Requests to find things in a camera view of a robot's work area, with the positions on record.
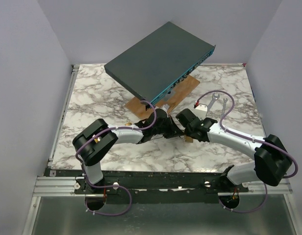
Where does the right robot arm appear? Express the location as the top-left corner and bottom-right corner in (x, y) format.
(176, 109), (293, 192)

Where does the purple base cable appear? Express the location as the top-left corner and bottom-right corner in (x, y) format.
(218, 182), (269, 213)
(84, 185), (132, 216)

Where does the silver wrench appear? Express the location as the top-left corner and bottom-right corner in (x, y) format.
(207, 93), (220, 112)
(220, 98), (228, 118)

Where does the wooden board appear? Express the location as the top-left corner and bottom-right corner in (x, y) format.
(125, 75), (200, 119)

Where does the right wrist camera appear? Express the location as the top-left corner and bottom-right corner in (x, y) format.
(193, 104), (207, 119)

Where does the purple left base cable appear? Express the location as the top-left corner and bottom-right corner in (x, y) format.
(84, 185), (132, 216)

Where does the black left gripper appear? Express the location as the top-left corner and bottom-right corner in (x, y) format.
(152, 115), (183, 140)

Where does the large brass padlock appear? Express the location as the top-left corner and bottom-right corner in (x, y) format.
(184, 136), (194, 143)

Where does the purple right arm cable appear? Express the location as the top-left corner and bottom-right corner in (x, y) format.
(194, 90), (300, 178)

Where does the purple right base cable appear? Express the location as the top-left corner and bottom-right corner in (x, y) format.
(218, 182), (269, 213)

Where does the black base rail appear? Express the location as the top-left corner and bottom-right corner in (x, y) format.
(43, 170), (249, 204)

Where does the dark network switch box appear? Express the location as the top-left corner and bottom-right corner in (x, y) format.
(104, 22), (215, 105)

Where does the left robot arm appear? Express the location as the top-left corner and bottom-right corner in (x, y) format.
(72, 109), (184, 193)

